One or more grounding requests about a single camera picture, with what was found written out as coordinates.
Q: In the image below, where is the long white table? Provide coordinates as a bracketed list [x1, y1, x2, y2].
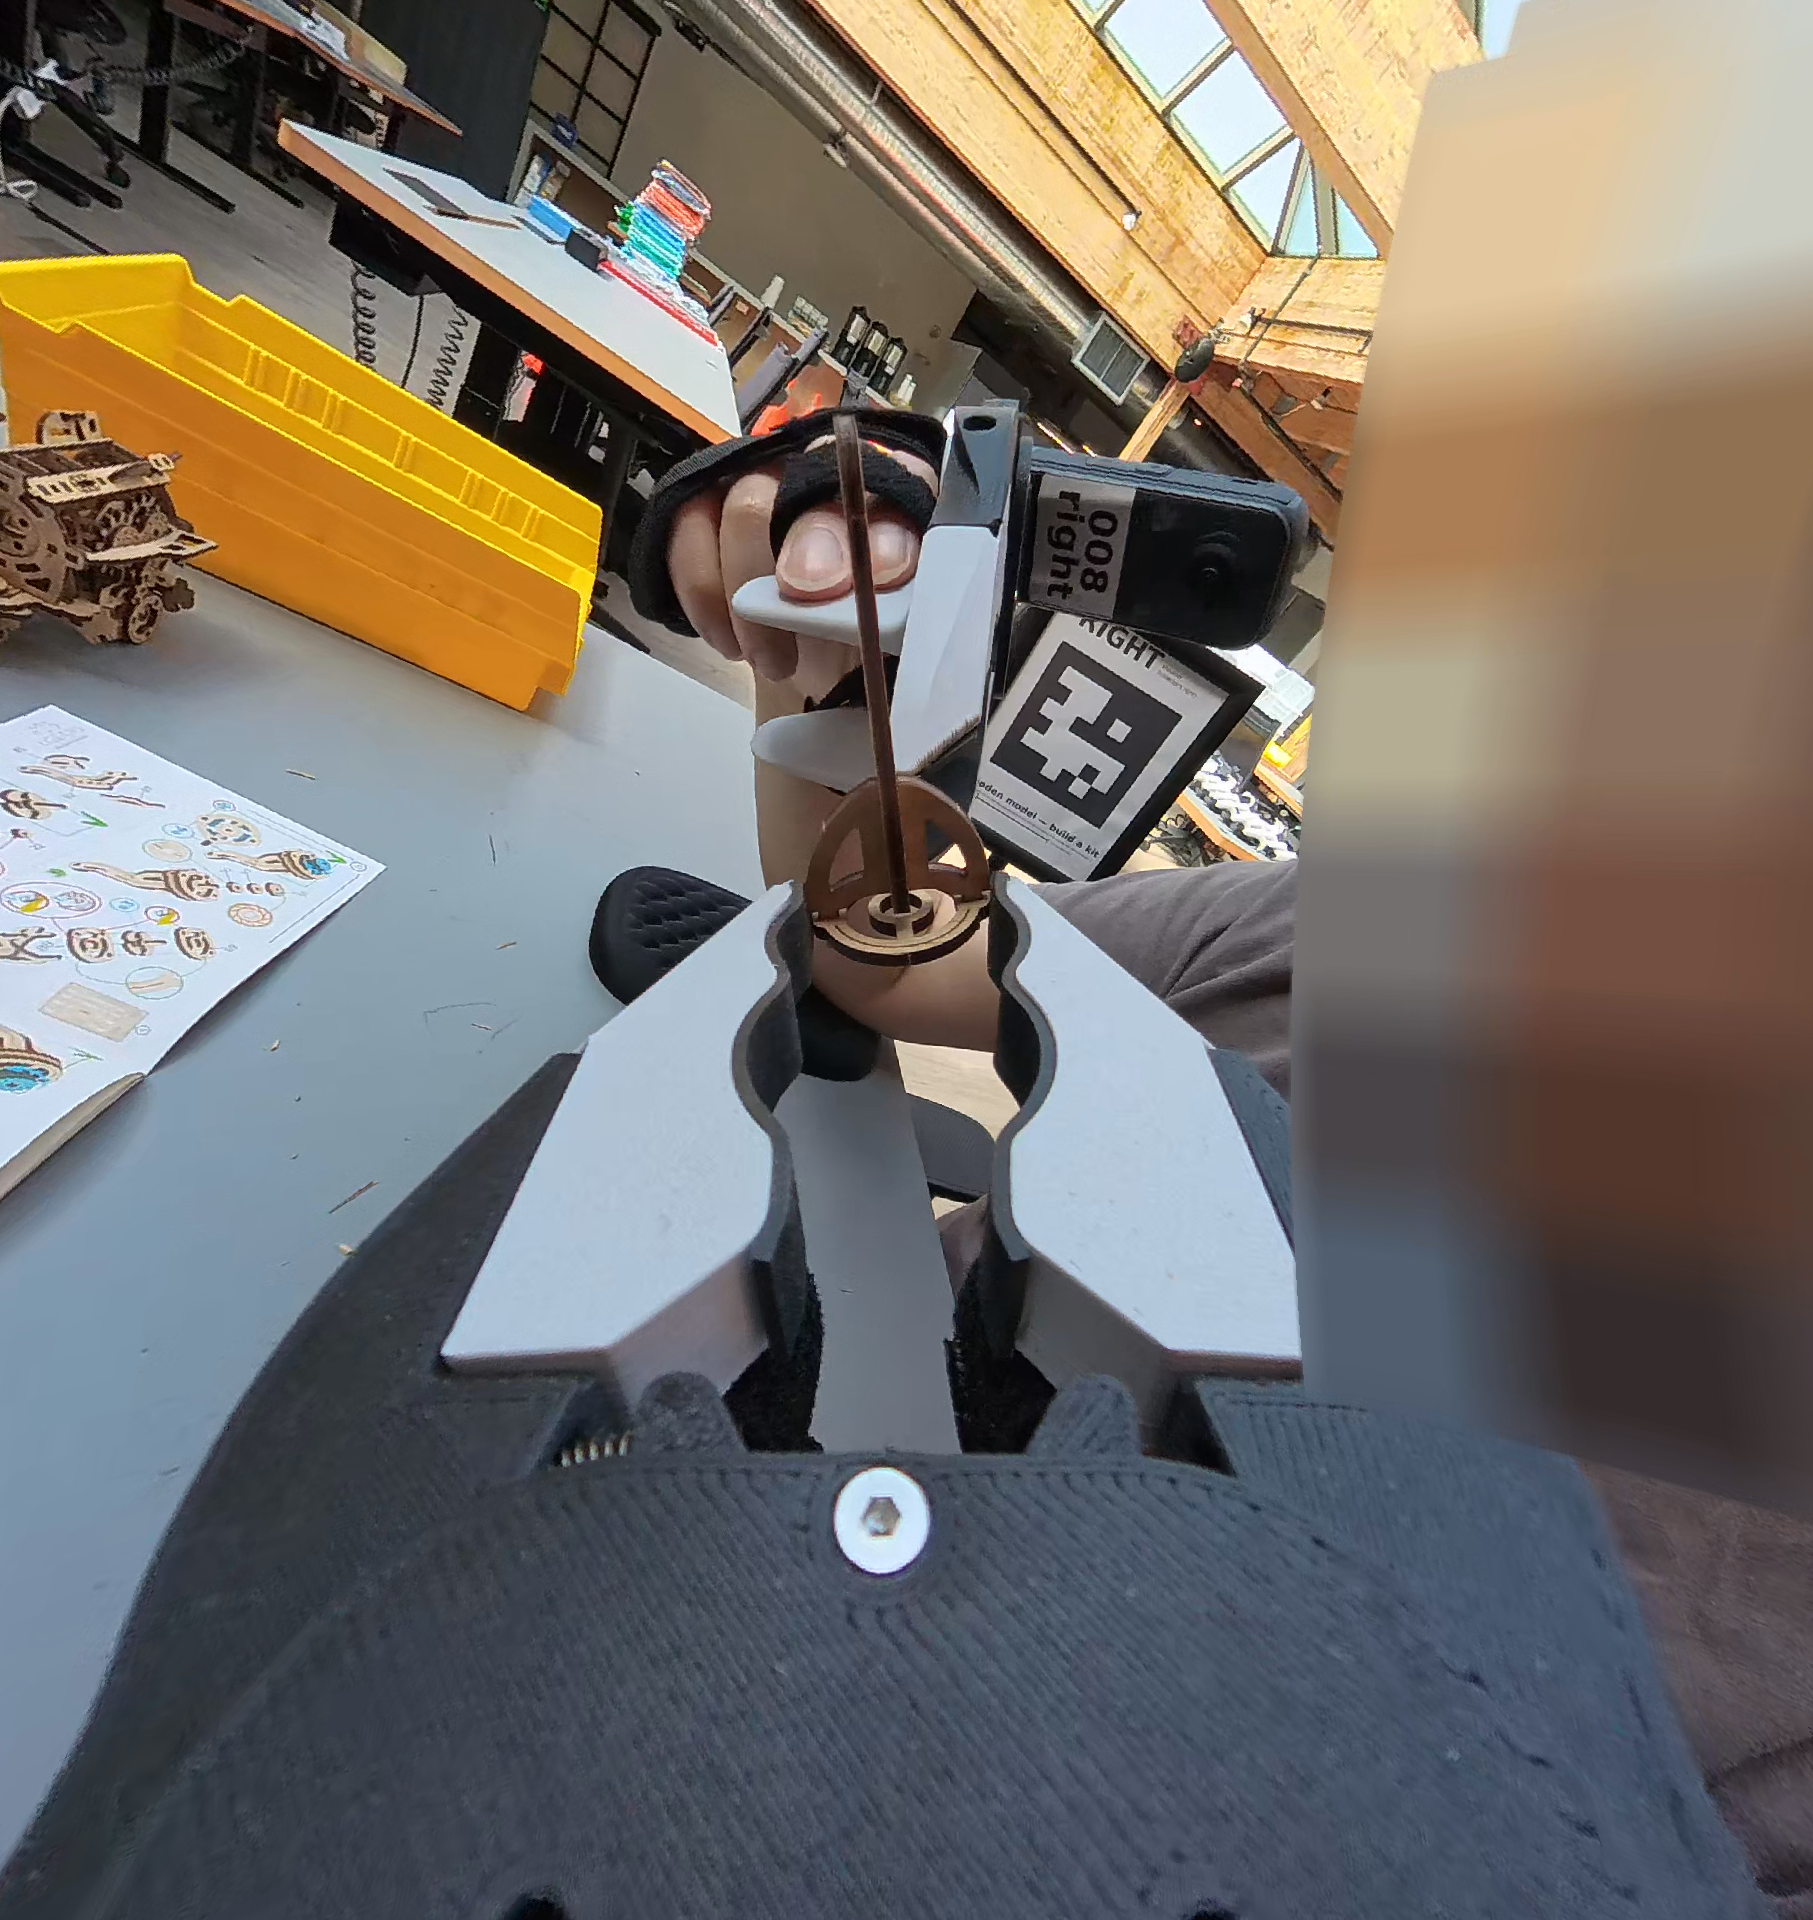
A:
[278, 121, 742, 446]

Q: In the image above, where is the brown top desk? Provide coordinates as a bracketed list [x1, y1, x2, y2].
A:
[171, 0, 465, 213]

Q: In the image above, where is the person's right hand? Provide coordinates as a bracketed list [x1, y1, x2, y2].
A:
[666, 472, 922, 722]

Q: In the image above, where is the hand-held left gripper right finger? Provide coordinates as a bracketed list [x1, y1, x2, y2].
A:
[985, 876, 1306, 1421]

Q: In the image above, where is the wooden handle part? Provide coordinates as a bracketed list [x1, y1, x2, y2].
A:
[809, 412, 991, 920]

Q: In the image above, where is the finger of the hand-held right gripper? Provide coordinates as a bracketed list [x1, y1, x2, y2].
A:
[901, 515, 1023, 774]

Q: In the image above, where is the person's right forearm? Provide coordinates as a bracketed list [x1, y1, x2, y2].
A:
[753, 750, 1004, 1052]

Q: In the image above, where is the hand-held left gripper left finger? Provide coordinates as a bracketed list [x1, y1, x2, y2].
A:
[441, 884, 820, 1398]

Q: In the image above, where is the assembled wooden model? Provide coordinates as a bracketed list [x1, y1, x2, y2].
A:
[0, 412, 221, 653]

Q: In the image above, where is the yellow plastic bin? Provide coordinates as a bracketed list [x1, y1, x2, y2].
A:
[0, 253, 604, 715]

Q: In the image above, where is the wall air vent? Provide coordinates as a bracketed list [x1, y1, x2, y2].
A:
[1070, 314, 1151, 402]

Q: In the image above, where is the stack of colourful packets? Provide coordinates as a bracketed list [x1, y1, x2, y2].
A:
[606, 163, 713, 290]

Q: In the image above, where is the illustrated instruction booklet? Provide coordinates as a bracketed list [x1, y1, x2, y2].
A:
[0, 704, 386, 1248]

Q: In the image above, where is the wooden disc part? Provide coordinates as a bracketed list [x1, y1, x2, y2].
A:
[818, 884, 987, 973]

